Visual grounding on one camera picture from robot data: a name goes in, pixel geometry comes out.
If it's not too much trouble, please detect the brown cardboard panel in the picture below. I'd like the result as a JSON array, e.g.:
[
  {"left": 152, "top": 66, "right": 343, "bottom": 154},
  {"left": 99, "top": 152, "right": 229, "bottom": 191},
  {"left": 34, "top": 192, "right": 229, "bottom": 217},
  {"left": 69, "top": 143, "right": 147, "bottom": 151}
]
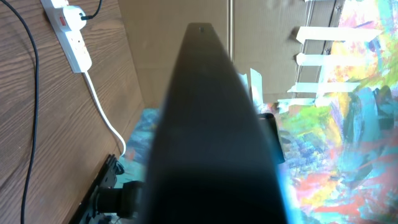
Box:
[{"left": 119, "top": 0, "right": 344, "bottom": 108}]

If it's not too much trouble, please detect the colourful painted floor cloth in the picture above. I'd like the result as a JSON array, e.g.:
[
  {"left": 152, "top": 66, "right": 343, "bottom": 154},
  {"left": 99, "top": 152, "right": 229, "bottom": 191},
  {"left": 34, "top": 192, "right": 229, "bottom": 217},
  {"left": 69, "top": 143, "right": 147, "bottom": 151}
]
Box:
[{"left": 119, "top": 0, "right": 397, "bottom": 223}]

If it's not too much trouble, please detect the white power strip cord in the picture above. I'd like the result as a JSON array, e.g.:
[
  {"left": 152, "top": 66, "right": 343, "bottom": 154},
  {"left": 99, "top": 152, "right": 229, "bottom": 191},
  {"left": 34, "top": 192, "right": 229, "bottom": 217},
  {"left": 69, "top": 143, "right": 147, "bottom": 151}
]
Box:
[{"left": 82, "top": 70, "right": 127, "bottom": 156}]

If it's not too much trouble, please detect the black charging cable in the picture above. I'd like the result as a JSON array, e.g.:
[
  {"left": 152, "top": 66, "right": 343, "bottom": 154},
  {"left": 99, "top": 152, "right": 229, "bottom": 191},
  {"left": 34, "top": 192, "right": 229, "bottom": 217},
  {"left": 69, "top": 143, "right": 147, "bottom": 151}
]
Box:
[{"left": 0, "top": 0, "right": 103, "bottom": 224}]

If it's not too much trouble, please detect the blue screen smartphone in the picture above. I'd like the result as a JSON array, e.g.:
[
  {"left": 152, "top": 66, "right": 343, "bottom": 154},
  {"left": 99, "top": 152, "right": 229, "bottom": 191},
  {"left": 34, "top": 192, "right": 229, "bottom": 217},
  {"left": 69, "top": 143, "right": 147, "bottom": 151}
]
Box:
[{"left": 141, "top": 22, "right": 289, "bottom": 224}]

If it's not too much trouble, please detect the white power strip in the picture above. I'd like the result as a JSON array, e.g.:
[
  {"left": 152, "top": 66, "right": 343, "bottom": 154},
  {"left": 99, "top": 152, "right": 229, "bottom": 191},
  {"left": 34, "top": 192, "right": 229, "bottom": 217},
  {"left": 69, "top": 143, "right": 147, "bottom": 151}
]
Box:
[{"left": 40, "top": 0, "right": 92, "bottom": 73}]

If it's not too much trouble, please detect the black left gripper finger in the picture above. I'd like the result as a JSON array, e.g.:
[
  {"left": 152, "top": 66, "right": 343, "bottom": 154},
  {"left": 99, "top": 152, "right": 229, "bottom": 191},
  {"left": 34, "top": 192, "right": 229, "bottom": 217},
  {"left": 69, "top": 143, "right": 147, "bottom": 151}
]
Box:
[{"left": 257, "top": 113, "right": 285, "bottom": 164}]

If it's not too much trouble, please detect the white charger plug adapter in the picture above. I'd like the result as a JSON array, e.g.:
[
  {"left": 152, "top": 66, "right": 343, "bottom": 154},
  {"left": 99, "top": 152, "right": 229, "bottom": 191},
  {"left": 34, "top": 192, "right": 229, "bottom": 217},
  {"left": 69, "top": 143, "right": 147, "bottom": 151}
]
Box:
[{"left": 55, "top": 6, "right": 86, "bottom": 32}]

